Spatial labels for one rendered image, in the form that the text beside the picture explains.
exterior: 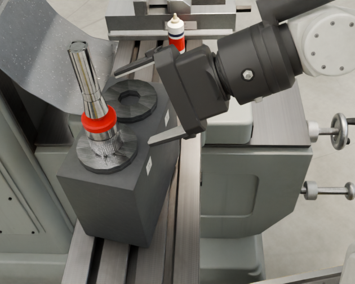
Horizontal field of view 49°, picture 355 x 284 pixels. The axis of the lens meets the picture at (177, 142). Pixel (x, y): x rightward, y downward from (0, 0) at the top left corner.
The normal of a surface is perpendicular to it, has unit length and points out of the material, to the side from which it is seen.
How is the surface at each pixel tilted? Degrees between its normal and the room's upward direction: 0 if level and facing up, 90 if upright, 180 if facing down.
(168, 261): 0
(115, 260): 0
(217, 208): 90
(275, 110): 0
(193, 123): 64
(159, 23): 90
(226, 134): 90
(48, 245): 80
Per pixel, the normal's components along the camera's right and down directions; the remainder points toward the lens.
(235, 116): -0.05, -0.64
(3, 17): 0.87, -0.29
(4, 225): -0.05, 0.75
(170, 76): -0.15, 0.41
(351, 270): -0.98, 0.17
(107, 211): -0.26, 0.75
